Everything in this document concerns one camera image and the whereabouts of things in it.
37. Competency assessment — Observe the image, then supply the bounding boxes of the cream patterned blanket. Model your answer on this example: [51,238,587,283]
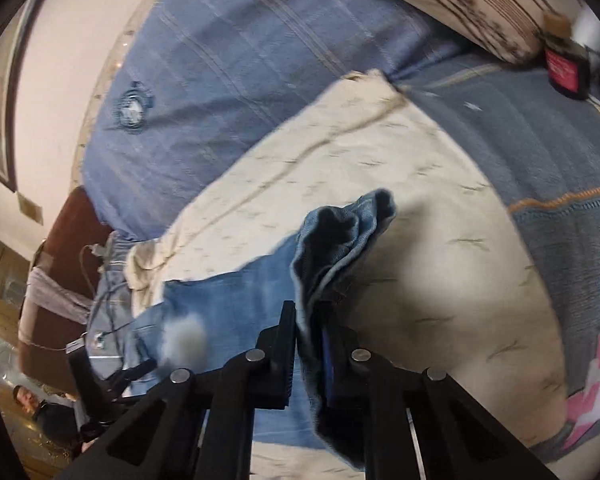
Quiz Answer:
[125,70,571,480]

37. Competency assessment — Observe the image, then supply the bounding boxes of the dark jar with red label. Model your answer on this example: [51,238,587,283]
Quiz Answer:
[542,10,592,102]

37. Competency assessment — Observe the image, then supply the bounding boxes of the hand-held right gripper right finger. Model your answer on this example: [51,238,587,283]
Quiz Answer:
[319,304,562,480]

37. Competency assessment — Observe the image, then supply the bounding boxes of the cream striped pillow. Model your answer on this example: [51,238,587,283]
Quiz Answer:
[325,0,576,66]

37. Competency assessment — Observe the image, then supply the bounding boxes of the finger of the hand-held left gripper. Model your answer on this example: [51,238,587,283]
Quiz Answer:
[111,359,157,397]

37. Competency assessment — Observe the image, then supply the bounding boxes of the grey-blue blanket with orange stripe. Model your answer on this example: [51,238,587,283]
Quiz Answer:
[395,52,600,466]

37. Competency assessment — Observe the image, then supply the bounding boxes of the small wall plate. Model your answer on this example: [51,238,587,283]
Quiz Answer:
[17,194,45,225]

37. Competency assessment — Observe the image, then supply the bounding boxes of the blue plaid blanket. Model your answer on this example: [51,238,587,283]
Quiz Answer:
[77,0,473,241]

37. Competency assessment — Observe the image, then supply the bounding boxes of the blue denim pants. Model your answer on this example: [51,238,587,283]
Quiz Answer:
[87,187,398,473]

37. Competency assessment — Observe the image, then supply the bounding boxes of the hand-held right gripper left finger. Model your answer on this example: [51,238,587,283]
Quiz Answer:
[55,301,297,480]

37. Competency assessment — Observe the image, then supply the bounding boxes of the wooden cabinet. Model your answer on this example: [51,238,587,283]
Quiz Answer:
[0,225,33,376]

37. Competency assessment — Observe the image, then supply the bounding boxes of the grey cloth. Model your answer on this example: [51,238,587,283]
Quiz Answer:
[28,265,92,323]

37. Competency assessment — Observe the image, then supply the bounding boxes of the thin grey cable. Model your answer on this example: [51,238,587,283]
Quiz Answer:
[78,243,137,341]

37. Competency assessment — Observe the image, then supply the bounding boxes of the framed wall picture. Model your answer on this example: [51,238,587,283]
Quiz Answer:
[0,0,48,193]

